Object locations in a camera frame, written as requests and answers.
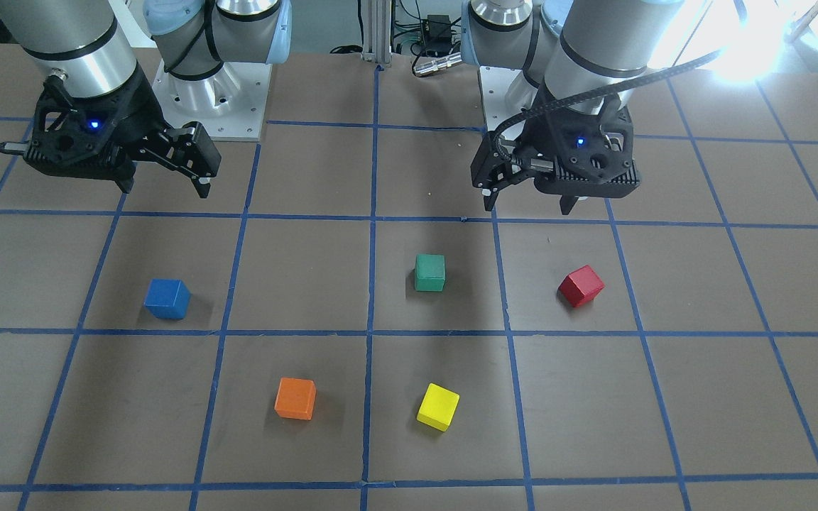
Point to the black power adapter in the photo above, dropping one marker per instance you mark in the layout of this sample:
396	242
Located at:
436	35

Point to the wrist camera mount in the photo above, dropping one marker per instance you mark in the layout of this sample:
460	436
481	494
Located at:
604	184
77	137

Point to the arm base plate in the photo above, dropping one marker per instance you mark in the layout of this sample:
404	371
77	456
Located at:
504	92
230	105

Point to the green block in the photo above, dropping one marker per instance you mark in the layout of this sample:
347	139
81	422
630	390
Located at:
429	274

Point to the silver metal connector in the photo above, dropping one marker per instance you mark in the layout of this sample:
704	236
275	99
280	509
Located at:
438	64

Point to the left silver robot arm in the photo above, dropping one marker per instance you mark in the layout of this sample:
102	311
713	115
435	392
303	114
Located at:
556	77

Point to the orange block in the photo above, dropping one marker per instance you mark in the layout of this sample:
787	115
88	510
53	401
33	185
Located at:
295	398

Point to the yellow block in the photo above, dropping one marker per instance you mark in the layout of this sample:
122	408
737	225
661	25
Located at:
438	407

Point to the blue block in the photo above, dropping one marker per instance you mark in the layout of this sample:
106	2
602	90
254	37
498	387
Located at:
167	298

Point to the aluminium frame post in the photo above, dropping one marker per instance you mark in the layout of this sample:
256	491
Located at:
377	32

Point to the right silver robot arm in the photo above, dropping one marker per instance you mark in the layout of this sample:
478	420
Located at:
84	42

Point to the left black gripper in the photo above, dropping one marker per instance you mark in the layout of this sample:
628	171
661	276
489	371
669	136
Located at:
541	132

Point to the red block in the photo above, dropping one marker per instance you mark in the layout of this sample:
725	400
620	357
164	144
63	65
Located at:
581	286

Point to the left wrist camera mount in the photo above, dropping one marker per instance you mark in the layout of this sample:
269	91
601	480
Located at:
604	184

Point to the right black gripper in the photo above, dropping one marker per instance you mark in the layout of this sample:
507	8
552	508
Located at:
140	108

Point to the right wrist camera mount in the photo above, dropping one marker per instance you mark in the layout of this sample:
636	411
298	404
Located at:
77	137

